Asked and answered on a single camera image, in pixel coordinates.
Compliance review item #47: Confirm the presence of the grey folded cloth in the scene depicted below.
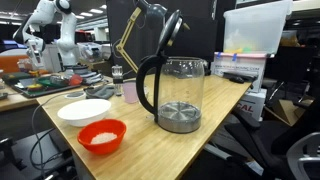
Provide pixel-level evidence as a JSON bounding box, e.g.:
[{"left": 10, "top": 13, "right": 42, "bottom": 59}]
[{"left": 84, "top": 85, "right": 114, "bottom": 100}]

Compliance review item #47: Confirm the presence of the translucent pink plastic cup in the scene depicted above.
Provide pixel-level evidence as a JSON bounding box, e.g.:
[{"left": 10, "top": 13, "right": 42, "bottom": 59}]
[{"left": 123, "top": 82, "right": 138, "bottom": 104}]

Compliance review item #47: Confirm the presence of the black office chair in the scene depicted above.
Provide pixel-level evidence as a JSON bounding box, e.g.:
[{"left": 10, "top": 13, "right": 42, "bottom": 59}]
[{"left": 225, "top": 98, "right": 320, "bottom": 180}]

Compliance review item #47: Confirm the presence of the clear plastic storage bin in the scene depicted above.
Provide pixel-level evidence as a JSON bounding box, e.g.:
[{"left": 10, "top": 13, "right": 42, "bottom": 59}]
[{"left": 223, "top": 0, "right": 293, "bottom": 54}]

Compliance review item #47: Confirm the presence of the white ceramic bowl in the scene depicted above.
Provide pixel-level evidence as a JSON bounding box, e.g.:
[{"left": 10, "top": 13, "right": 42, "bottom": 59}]
[{"left": 57, "top": 99, "right": 111, "bottom": 127}]

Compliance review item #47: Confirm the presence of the black tray with items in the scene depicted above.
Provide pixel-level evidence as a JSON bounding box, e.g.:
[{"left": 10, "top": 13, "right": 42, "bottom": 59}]
[{"left": 2, "top": 72, "right": 79, "bottom": 98}]

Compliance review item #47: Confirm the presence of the red bowl with rice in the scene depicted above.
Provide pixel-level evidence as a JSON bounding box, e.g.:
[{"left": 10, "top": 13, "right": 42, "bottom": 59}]
[{"left": 77, "top": 119, "right": 126, "bottom": 155}]

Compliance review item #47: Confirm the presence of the clear pepper grinder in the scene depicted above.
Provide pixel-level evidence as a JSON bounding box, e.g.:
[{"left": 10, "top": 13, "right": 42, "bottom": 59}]
[{"left": 112, "top": 65, "right": 123, "bottom": 96}]

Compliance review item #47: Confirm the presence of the grey lamp cable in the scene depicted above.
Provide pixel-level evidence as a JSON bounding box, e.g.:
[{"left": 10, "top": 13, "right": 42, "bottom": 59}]
[{"left": 29, "top": 87, "right": 98, "bottom": 178}]

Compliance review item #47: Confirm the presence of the white cardboard box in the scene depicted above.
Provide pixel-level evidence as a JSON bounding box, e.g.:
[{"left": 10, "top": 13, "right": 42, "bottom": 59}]
[{"left": 211, "top": 52, "right": 267, "bottom": 93}]

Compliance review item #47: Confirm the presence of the glass electric kettle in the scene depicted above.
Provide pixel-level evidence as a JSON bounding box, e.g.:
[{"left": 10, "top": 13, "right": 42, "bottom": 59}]
[{"left": 136, "top": 10, "right": 206, "bottom": 134}]

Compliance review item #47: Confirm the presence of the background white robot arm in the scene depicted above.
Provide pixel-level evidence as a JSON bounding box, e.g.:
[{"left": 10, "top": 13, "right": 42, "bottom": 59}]
[{"left": 13, "top": 0, "right": 77, "bottom": 69}]

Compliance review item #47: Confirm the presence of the black computer monitor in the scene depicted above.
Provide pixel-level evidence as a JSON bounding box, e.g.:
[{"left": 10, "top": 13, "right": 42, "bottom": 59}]
[{"left": 165, "top": 16, "right": 218, "bottom": 61}]

